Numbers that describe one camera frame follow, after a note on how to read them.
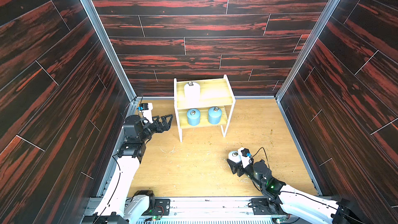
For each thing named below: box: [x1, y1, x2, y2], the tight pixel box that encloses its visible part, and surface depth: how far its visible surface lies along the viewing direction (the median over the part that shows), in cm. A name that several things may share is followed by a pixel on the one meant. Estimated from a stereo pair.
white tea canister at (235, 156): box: [228, 150, 242, 164], surface depth 80 cm
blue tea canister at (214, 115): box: [208, 106, 223, 125], surface depth 84 cm
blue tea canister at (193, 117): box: [187, 108, 201, 126], surface depth 83 cm
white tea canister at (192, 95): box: [184, 81, 201, 109], surface depth 73 cm
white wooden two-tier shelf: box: [173, 74, 236, 143], surface depth 82 cm
